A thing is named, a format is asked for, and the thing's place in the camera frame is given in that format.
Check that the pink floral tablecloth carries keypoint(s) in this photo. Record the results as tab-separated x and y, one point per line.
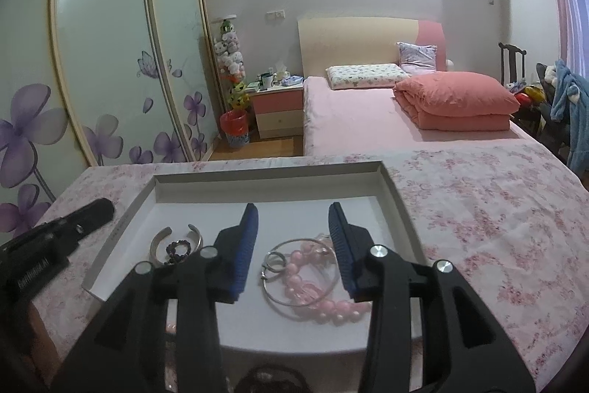
483	213

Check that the thin silver bangle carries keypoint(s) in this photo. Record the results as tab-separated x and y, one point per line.
276	300

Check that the red trash bin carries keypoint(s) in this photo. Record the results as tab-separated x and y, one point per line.
235	128

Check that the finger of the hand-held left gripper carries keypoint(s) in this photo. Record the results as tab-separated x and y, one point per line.
94	213

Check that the pink nightstand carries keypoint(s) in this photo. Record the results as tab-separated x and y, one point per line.
278	112

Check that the white wall switch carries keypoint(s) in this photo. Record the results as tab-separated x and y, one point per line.
275	14

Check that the wide silver cuff bangle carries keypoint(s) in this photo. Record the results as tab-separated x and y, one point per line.
156	239

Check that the lilac pillow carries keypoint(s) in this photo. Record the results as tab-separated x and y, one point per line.
418	57

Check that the pink bed with headboard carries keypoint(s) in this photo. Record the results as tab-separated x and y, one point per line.
349	121

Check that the dark wooden chair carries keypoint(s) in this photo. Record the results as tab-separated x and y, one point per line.
510	66

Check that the stack of plush toys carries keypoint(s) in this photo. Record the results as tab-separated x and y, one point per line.
230	57

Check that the white floral pillow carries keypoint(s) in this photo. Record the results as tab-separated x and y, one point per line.
368	76

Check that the blue fleece robe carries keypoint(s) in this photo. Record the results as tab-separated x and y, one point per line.
573	107

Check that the folded pink quilt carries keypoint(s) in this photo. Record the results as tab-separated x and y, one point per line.
455	103

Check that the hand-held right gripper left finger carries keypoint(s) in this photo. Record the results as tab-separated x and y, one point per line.
244	245

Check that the red round toy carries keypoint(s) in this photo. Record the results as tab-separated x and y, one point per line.
522	99

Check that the grey cardboard box tray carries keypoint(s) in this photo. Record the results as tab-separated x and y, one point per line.
294	218

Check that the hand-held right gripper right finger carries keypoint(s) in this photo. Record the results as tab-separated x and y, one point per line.
341	245

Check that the sliding door flower wardrobe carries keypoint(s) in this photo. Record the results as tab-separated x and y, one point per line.
101	52

